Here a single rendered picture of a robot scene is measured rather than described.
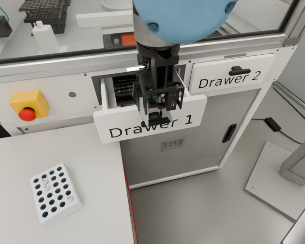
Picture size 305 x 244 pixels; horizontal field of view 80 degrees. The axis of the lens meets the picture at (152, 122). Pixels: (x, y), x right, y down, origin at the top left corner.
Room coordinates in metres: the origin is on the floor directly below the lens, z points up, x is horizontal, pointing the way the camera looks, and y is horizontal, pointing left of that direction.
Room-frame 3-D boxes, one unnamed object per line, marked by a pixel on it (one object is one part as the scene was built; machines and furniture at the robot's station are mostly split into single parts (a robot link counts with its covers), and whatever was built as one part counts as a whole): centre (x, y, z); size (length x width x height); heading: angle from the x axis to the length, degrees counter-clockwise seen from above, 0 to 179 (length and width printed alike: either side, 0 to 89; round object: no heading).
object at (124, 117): (0.33, 0.00, 0.87); 0.29 x 0.02 x 0.11; 103
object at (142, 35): (0.29, -0.01, 1.13); 0.08 x 0.08 x 0.05
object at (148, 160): (0.96, 0.10, 0.40); 1.03 x 0.95 x 0.80; 103
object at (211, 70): (0.55, -0.27, 0.87); 0.29 x 0.02 x 0.11; 103
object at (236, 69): (0.52, -0.28, 0.91); 0.07 x 0.04 x 0.01; 103
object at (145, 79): (0.28, -0.01, 1.05); 0.09 x 0.08 x 0.12; 13
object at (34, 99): (0.38, 0.35, 0.88); 0.07 x 0.05 x 0.07; 103
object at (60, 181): (0.17, 0.24, 0.78); 0.12 x 0.08 x 0.04; 34
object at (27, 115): (0.35, 0.34, 0.88); 0.04 x 0.03 x 0.04; 103
